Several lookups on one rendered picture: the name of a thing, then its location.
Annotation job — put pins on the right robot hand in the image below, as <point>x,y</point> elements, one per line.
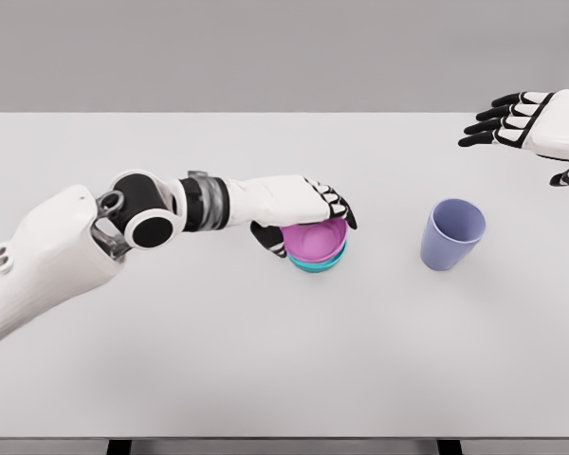
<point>557,128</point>

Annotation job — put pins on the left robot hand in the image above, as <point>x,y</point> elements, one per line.
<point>298,199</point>

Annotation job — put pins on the pink bowl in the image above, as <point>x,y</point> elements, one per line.
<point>314,242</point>

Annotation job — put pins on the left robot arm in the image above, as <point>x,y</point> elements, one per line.
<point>76,237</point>

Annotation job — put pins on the teal bowl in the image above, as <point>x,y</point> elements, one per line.
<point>318,265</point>

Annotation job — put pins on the lavender cup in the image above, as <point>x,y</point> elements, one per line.
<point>448,237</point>

